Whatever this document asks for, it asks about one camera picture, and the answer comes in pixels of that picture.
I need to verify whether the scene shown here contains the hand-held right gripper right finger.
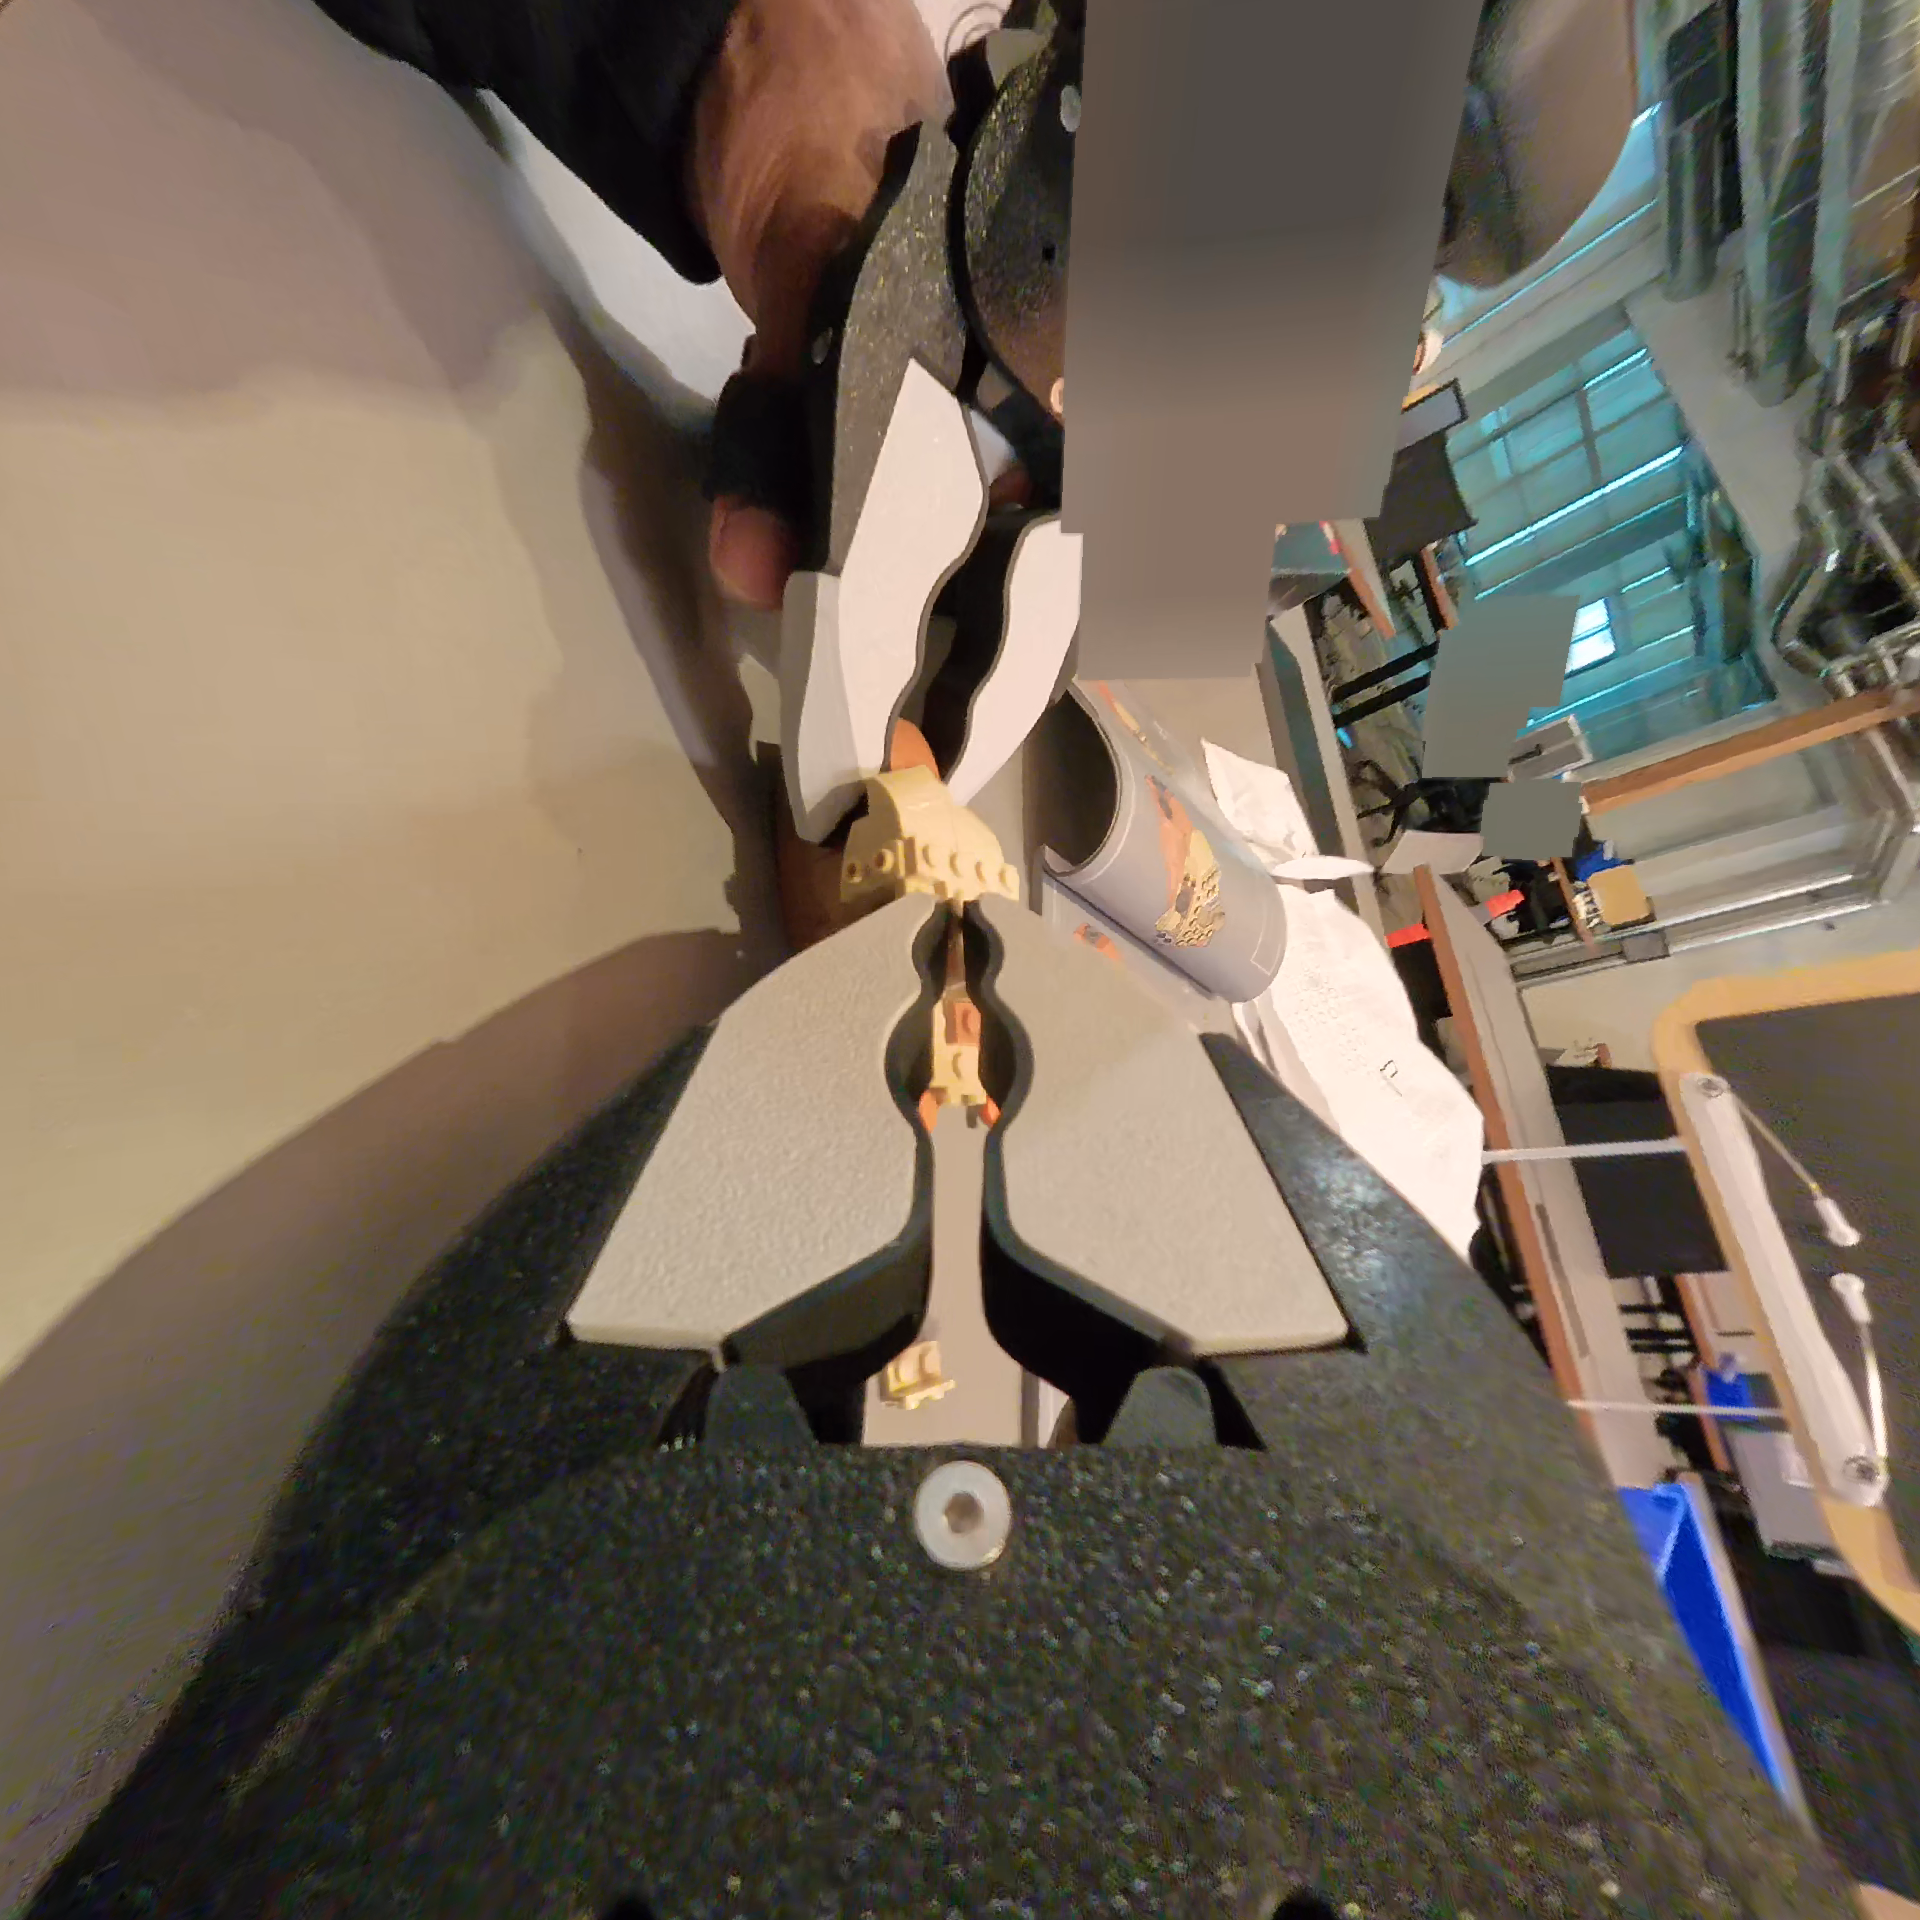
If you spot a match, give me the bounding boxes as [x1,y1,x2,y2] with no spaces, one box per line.
[972,896,1356,1359]

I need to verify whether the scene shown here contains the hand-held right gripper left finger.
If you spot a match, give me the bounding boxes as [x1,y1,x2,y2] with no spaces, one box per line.
[564,896,948,1359]

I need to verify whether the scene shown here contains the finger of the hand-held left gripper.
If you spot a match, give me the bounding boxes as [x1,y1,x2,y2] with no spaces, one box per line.
[777,356,993,838]
[939,509,1086,807]

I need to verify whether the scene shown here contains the tan brick vehicle model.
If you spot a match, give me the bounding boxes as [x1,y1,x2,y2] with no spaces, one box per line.
[777,719,1026,1133]

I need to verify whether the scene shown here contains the person's left forearm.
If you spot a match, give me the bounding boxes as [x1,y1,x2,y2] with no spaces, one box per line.
[314,0,753,288]

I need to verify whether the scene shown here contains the grey desk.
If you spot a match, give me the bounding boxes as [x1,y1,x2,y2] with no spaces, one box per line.
[0,0,1086,1920]

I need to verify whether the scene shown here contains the person's left hand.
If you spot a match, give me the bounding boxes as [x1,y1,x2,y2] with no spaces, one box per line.
[694,0,962,606]

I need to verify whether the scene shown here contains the white paper bag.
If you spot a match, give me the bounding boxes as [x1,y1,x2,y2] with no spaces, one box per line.
[1200,737,1491,1249]

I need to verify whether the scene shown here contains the grey instruction booklet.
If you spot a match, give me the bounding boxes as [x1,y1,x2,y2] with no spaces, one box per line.
[1038,677,1296,1010]

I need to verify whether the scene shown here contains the wood-edged long table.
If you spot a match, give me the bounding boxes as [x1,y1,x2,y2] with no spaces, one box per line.
[1411,861,1671,1490]

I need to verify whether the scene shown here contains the blue plastic bin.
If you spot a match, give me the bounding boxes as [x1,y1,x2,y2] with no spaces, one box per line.
[1613,1475,1807,1802]

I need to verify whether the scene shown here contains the wood-rimmed black panel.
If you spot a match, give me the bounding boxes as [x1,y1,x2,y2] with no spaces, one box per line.
[1651,948,1920,1596]

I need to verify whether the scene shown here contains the metal ceiling pipes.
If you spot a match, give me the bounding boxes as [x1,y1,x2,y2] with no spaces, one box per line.
[1633,0,1920,695]

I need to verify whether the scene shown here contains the large window wall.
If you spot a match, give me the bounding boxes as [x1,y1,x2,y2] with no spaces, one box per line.
[1433,318,1777,755]

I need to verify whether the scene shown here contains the white tube with wires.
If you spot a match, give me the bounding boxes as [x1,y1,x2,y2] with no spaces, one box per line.
[1677,1068,1897,1505]

